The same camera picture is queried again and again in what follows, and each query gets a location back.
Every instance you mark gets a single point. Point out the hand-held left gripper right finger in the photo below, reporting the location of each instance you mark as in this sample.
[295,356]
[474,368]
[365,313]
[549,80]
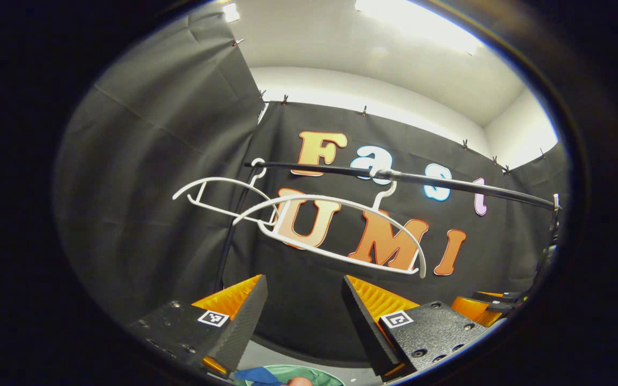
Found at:
[365,332]

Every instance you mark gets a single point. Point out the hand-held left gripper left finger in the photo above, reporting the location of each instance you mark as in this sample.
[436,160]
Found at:
[239,332]

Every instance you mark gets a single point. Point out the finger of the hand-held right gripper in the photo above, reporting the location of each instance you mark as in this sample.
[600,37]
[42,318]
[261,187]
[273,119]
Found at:
[497,296]
[472,310]

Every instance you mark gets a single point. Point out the green laundry hamper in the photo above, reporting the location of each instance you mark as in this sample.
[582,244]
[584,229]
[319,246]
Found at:
[314,375]

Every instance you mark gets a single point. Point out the white plastic clothes hanger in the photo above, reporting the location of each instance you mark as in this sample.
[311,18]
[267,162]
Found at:
[422,260]
[218,178]

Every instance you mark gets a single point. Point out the black clothes rack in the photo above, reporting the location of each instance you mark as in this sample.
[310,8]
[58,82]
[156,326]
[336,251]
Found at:
[448,182]

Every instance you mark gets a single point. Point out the black backdrop cloth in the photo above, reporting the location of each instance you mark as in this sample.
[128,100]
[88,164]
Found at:
[142,187]

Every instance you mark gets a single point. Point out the row of small cloth clips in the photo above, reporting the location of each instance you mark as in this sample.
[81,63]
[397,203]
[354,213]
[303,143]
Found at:
[364,111]

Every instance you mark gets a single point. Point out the long ceiling light panel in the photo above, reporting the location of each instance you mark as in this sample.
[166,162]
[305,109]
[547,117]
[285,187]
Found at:
[416,24]

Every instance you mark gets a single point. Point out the small ceiling light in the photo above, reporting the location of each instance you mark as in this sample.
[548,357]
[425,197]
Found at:
[230,12]

